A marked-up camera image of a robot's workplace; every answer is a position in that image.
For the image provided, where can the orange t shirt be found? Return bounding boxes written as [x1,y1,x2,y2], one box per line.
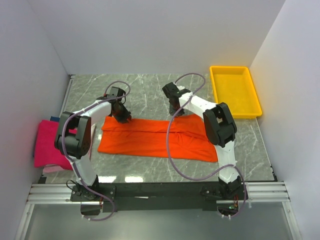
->
[97,114,218,163]

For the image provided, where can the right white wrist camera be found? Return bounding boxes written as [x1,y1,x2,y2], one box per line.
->
[174,85,189,95]

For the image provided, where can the folded magenta t shirt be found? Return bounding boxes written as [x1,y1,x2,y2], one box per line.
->
[34,120,73,174]

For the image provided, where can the folded navy t shirt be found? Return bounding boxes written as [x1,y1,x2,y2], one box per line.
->
[50,116,60,122]

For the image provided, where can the yellow plastic tray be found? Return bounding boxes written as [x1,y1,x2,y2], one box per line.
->
[209,66,263,119]

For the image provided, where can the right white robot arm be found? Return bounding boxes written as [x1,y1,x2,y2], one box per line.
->
[162,82,243,200]

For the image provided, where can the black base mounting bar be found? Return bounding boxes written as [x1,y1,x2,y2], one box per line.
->
[70,181,248,215]

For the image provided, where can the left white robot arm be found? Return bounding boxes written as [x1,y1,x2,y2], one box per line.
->
[54,86,131,201]

